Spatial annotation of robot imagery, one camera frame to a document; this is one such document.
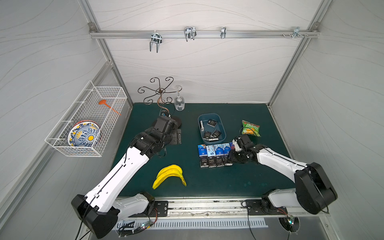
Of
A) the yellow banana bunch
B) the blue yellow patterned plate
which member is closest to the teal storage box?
the yellow banana bunch

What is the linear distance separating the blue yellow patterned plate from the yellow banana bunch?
376mm

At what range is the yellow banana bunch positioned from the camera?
795 millimetres
